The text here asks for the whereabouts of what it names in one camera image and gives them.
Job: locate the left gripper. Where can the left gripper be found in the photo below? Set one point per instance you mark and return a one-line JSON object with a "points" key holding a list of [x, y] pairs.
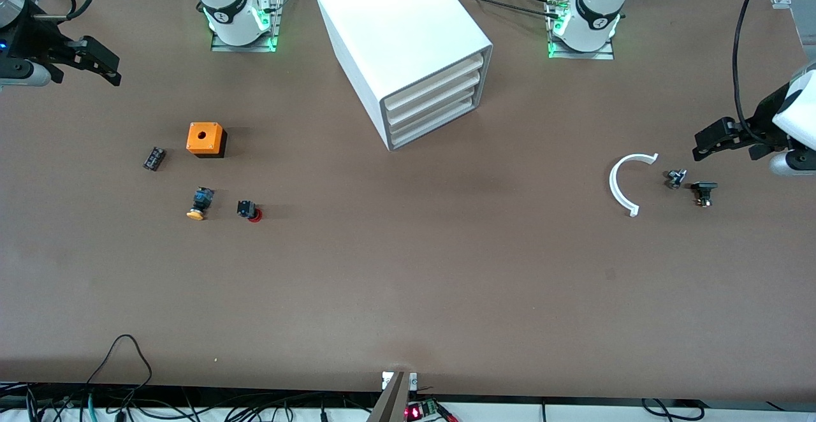
{"points": [[763, 116]]}

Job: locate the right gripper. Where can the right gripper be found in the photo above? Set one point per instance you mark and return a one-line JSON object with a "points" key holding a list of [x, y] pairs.
{"points": [[33, 39]]}

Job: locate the red mushroom push button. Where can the red mushroom push button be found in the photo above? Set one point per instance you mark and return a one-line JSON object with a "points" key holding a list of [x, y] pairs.
{"points": [[247, 210]]}

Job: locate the black flat-cap push button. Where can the black flat-cap push button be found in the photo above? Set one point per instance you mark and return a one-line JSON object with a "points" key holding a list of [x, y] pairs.
{"points": [[704, 189]]}

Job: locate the yellow mushroom push button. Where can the yellow mushroom push button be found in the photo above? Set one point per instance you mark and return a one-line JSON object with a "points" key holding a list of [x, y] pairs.
{"points": [[200, 204]]}

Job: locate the small black terminal block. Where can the small black terminal block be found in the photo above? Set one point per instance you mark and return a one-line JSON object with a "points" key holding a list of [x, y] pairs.
{"points": [[153, 158]]}

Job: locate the white curved plastic arc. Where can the white curved plastic arc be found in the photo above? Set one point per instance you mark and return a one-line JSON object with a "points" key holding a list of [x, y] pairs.
{"points": [[614, 186]]}

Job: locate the orange box with hole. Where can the orange box with hole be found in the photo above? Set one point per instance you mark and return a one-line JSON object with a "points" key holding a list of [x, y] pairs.
{"points": [[204, 138]]}

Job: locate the circuit board with red light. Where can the circuit board with red light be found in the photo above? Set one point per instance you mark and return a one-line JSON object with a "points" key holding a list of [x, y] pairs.
{"points": [[421, 410]]}

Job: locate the small black silver switch part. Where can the small black silver switch part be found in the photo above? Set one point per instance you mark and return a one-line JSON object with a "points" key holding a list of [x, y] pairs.
{"points": [[676, 178]]}

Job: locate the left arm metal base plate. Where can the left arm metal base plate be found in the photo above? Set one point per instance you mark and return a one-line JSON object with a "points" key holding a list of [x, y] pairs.
{"points": [[586, 55]]}

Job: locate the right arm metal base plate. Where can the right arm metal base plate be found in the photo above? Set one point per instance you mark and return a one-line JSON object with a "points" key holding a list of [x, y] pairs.
{"points": [[275, 20]]}

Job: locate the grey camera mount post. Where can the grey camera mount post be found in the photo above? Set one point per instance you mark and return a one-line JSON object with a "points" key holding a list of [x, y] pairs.
{"points": [[392, 403]]}

